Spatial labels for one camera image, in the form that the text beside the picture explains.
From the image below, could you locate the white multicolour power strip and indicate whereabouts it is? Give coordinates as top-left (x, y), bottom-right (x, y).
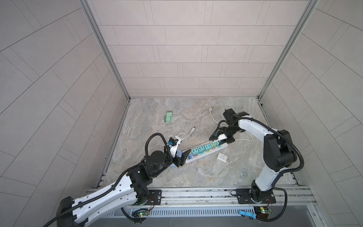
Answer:
top-left (186, 142), bottom-right (228, 164)

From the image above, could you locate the circuit board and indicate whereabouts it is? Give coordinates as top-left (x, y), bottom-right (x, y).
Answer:
top-left (132, 208), bottom-right (150, 218)
top-left (254, 206), bottom-right (273, 220)

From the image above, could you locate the blue tape tag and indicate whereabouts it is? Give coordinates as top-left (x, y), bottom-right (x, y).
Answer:
top-left (238, 211), bottom-right (256, 219)

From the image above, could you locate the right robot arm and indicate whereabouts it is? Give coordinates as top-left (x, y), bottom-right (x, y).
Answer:
top-left (209, 109), bottom-right (304, 222)

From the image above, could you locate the blue round power cube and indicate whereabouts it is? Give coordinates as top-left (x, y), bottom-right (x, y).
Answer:
top-left (170, 149), bottom-right (182, 167)

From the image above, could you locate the left circuit board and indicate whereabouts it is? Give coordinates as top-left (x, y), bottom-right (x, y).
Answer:
top-left (132, 208), bottom-right (150, 218)

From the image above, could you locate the white power strip cord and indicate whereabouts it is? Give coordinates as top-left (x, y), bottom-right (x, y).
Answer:
top-left (209, 107), bottom-right (253, 141)

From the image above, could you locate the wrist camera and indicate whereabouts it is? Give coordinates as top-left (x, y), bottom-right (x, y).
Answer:
top-left (209, 133), bottom-right (227, 141)
top-left (168, 136), bottom-right (182, 158)

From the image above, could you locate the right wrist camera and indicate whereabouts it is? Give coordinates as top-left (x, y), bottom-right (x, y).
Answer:
top-left (209, 133), bottom-right (227, 141)

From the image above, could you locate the right circuit board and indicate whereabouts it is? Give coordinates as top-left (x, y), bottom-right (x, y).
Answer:
top-left (254, 206), bottom-right (273, 220)

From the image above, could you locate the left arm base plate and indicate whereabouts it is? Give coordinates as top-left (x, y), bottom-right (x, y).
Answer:
top-left (134, 189), bottom-right (162, 206)

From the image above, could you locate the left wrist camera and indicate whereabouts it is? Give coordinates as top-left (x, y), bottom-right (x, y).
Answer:
top-left (168, 136), bottom-right (182, 158)

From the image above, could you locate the white cable of blue cube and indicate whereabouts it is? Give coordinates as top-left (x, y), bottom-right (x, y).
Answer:
top-left (174, 127), bottom-right (196, 141)

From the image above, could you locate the aluminium rail frame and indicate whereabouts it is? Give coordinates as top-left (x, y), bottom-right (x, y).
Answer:
top-left (102, 185), bottom-right (317, 218)

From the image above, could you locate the white charger block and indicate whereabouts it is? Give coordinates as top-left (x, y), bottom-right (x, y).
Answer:
top-left (217, 152), bottom-right (228, 163)

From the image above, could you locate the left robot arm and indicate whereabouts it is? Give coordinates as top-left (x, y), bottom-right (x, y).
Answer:
top-left (45, 132), bottom-right (191, 227)

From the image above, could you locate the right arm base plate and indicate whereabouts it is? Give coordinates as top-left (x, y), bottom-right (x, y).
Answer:
top-left (235, 187), bottom-right (276, 204)

